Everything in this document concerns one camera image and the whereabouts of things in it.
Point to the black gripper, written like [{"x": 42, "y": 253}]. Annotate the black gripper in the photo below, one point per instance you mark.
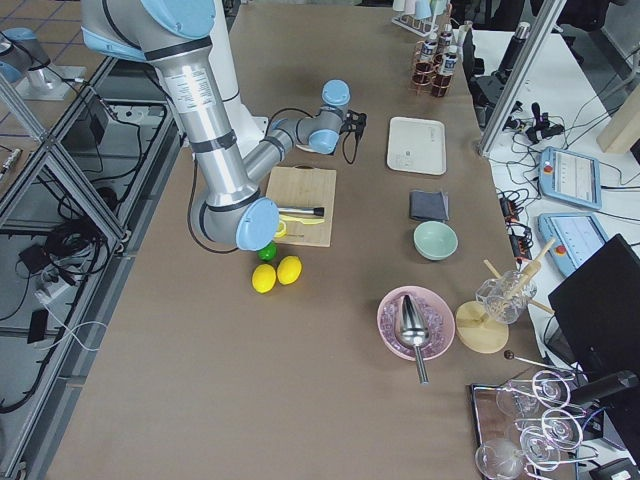
[{"x": 332, "y": 128}]

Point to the white round plate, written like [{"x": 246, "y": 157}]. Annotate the white round plate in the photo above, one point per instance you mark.
[{"x": 306, "y": 148}]

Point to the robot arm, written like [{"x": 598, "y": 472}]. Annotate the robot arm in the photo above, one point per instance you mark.
[
  {"x": 21, "y": 52},
  {"x": 187, "y": 43}
]

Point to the cream rabbit tray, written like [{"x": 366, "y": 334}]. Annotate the cream rabbit tray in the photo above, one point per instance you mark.
[{"x": 416, "y": 146}]

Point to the wooden cutting board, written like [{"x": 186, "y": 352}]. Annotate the wooden cutting board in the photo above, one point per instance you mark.
[{"x": 304, "y": 188}]

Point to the tea bottle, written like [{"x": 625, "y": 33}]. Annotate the tea bottle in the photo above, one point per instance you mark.
[
  {"x": 445, "y": 39},
  {"x": 445, "y": 72},
  {"x": 424, "y": 63}
]

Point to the steel cylinder tool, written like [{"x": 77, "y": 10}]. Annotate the steel cylinder tool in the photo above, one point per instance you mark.
[{"x": 305, "y": 211}]

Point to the yellow plastic knife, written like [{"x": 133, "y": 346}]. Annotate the yellow plastic knife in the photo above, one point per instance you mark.
[{"x": 302, "y": 220}]

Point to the grey folded cloth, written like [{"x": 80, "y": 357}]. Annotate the grey folded cloth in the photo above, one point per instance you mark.
[{"x": 426, "y": 206}]

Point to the white cup rack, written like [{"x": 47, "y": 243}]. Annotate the white cup rack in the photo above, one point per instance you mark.
[{"x": 421, "y": 17}]

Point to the green bowl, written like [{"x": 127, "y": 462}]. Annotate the green bowl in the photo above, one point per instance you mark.
[{"x": 435, "y": 240}]

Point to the green lime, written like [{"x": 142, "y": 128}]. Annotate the green lime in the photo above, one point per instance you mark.
[{"x": 268, "y": 253}]

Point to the yellow lemon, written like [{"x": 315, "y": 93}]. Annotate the yellow lemon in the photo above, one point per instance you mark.
[
  {"x": 263, "y": 278},
  {"x": 289, "y": 270}
]

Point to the black thermos bottle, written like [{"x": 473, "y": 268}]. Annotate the black thermos bottle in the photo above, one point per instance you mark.
[{"x": 514, "y": 48}]

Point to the pink bowl with ice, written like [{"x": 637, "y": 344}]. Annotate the pink bowl with ice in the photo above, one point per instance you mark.
[{"x": 433, "y": 309}]

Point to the steel ice scoop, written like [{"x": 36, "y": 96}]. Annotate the steel ice scoop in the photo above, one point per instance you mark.
[{"x": 412, "y": 333}]

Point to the blue teach pendant tablet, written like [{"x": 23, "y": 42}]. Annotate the blue teach pendant tablet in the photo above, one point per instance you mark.
[{"x": 570, "y": 177}]

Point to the glass mug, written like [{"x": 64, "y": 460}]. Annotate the glass mug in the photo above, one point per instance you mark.
[{"x": 506, "y": 298}]

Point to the wooden mug tree stand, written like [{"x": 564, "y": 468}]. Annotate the wooden mug tree stand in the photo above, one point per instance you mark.
[{"x": 482, "y": 324}]

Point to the wine glass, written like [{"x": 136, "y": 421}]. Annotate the wine glass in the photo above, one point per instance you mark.
[
  {"x": 501, "y": 458},
  {"x": 560, "y": 427},
  {"x": 520, "y": 398}
]

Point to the copper wire bottle rack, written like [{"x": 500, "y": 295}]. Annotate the copper wire bottle rack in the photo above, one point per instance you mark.
[{"x": 426, "y": 89}]

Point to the aluminium frame post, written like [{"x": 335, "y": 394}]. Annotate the aluminium frame post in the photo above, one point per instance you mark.
[{"x": 546, "y": 19}]

